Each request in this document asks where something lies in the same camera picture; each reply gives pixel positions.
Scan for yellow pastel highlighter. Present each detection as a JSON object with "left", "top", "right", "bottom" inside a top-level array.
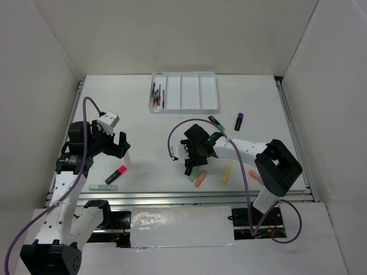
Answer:
[{"left": 221, "top": 160, "right": 233, "bottom": 183}]

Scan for green pastel short highlighter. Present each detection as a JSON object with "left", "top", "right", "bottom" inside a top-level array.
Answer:
[{"left": 188, "top": 167, "right": 202, "bottom": 182}]

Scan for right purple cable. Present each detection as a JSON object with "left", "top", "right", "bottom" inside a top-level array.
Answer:
[{"left": 167, "top": 118, "right": 303, "bottom": 243}]

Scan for white divided plastic tray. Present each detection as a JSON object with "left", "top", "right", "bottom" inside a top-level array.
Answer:
[{"left": 149, "top": 72, "right": 219, "bottom": 115}]

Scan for black yellow-capped highlighter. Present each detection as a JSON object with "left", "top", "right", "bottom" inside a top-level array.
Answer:
[{"left": 185, "top": 167, "right": 193, "bottom": 176}]

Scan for orange pastel long highlighter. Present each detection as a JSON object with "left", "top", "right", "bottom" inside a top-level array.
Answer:
[{"left": 249, "top": 170, "right": 261, "bottom": 180}]

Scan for green pastel long highlighter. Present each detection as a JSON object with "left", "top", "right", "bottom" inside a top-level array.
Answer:
[{"left": 88, "top": 184, "right": 118, "bottom": 191}]

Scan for white foil cover panel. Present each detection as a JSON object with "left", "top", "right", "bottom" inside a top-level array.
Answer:
[{"left": 130, "top": 206, "right": 235, "bottom": 248}]

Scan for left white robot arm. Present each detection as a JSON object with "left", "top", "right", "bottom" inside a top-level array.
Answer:
[{"left": 20, "top": 115, "right": 130, "bottom": 274}]

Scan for aluminium table frame rails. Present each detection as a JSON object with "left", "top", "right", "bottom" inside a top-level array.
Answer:
[{"left": 44, "top": 76, "right": 319, "bottom": 209}]

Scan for black green-capped highlighter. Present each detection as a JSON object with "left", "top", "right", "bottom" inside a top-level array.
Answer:
[{"left": 208, "top": 116, "right": 225, "bottom": 131}]

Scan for red gel pen with grip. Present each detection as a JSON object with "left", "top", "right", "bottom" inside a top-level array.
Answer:
[{"left": 153, "top": 93, "right": 158, "bottom": 108}]

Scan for purple cable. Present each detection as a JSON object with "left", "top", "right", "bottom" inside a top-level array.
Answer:
[
  {"left": 4, "top": 97, "right": 104, "bottom": 275},
  {"left": 167, "top": 118, "right": 303, "bottom": 243}
]

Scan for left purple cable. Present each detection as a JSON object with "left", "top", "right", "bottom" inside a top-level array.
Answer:
[{"left": 4, "top": 97, "right": 104, "bottom": 275}]

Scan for black purple-capped highlighter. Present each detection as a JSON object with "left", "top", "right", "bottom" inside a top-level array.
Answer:
[{"left": 234, "top": 113, "right": 244, "bottom": 131}]

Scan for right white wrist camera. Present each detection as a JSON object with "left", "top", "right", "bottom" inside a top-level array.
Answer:
[{"left": 170, "top": 144, "right": 188, "bottom": 161}]

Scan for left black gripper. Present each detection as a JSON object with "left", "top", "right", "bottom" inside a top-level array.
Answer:
[{"left": 87, "top": 120, "right": 130, "bottom": 158}]

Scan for black pink-capped highlighter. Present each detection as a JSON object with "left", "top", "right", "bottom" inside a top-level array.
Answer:
[{"left": 105, "top": 165, "right": 127, "bottom": 184}]

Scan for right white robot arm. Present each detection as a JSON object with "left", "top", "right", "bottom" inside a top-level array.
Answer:
[{"left": 180, "top": 124, "right": 303, "bottom": 225}]

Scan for orange pastel short highlighter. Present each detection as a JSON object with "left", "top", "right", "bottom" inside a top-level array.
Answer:
[{"left": 194, "top": 170, "right": 207, "bottom": 188}]

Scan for pink pastel highlighter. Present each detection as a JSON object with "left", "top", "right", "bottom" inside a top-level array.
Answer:
[{"left": 123, "top": 152, "right": 131, "bottom": 167}]

